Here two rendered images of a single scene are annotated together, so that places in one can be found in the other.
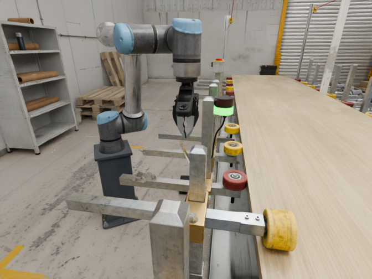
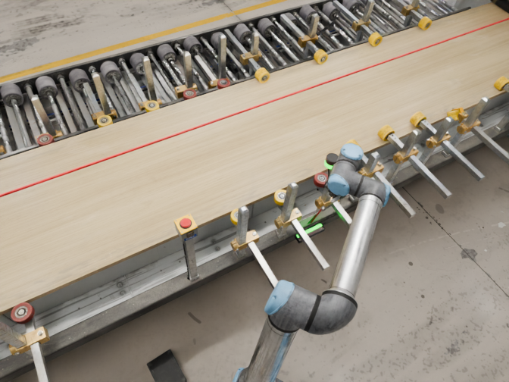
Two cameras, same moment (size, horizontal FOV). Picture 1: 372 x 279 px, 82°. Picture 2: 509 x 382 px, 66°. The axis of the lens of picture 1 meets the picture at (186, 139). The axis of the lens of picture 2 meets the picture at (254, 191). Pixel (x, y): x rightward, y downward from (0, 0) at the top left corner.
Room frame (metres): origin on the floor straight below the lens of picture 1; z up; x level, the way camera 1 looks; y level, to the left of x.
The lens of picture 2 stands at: (1.76, 0.49, 2.57)
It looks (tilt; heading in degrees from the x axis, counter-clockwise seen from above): 55 degrees down; 225
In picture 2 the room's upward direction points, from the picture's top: 7 degrees clockwise
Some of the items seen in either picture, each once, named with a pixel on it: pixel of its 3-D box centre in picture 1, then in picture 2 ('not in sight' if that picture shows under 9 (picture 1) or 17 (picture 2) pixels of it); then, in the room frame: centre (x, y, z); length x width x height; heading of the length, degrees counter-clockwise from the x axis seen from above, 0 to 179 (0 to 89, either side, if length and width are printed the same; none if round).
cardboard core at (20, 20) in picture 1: (20, 21); not in sight; (3.08, 2.08, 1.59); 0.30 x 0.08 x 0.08; 82
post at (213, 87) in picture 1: (210, 137); (286, 212); (0.91, -0.11, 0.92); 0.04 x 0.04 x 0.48; 80
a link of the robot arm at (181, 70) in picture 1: (185, 70); not in sight; (0.73, 0.00, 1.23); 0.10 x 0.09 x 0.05; 80
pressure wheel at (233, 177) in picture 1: (233, 189); (320, 183); (0.61, -0.16, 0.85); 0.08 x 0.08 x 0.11
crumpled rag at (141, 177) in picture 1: (144, 175); not in sight; (0.66, 0.15, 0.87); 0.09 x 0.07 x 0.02; 80
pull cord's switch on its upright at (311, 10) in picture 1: (304, 50); not in sight; (3.24, -1.65, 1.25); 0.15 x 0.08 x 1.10; 170
